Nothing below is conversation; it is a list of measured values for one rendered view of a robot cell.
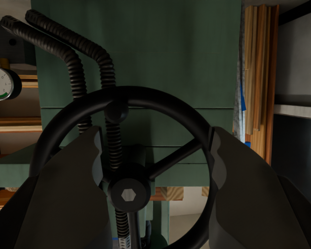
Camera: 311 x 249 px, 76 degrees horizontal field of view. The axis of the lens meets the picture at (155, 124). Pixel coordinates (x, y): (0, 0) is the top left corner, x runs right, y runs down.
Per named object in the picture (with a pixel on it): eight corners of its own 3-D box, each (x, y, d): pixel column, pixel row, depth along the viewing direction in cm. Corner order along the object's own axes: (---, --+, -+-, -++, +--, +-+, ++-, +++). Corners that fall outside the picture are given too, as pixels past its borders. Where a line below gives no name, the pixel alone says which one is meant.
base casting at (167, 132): (236, 108, 45) (234, 147, 47) (189, 99, 102) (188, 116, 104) (37, 107, 44) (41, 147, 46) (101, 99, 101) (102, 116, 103)
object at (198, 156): (223, 146, 47) (222, 163, 47) (201, 130, 67) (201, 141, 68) (51, 146, 46) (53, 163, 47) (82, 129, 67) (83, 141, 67)
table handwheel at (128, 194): (235, 279, 29) (37, 294, 29) (202, 204, 49) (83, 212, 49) (236, 77, 25) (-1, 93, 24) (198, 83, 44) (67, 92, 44)
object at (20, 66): (19, 20, 38) (24, 63, 39) (52, 37, 50) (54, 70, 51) (-25, 19, 38) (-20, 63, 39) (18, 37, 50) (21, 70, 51)
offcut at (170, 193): (167, 186, 48) (167, 201, 49) (183, 184, 50) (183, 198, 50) (160, 179, 52) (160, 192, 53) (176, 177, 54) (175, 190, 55)
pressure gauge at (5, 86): (9, 56, 36) (14, 101, 38) (22, 59, 40) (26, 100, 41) (-26, 55, 36) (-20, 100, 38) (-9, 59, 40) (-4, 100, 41)
